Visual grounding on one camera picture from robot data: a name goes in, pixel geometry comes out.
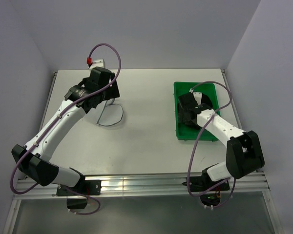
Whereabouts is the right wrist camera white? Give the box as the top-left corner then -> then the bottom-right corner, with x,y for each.
189,89 -> 203,108

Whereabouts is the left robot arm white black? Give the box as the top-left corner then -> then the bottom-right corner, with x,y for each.
12,67 -> 120,195

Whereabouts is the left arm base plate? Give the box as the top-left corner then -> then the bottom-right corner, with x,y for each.
56,179 -> 101,196

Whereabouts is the aluminium mounting rail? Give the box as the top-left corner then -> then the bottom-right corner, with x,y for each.
13,172 -> 270,200

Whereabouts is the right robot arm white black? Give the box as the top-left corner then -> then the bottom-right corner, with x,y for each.
178,92 -> 265,194

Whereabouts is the white mesh laundry bag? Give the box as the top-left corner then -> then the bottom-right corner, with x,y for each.
96,98 -> 124,127

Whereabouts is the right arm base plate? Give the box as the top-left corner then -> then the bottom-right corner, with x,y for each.
189,174 -> 230,193

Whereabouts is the green plastic tray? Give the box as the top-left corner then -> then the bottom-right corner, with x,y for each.
173,81 -> 219,140

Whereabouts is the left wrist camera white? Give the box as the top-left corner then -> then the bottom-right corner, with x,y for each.
86,57 -> 105,71

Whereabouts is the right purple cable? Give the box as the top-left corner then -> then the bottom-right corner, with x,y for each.
187,81 -> 236,210

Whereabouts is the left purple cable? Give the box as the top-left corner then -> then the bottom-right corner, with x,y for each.
9,43 -> 123,216

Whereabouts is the purple cable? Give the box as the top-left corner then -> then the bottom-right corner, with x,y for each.
187,81 -> 236,210
9,43 -> 123,216

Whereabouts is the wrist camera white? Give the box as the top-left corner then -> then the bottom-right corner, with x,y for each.
86,57 -> 105,71
189,89 -> 203,108

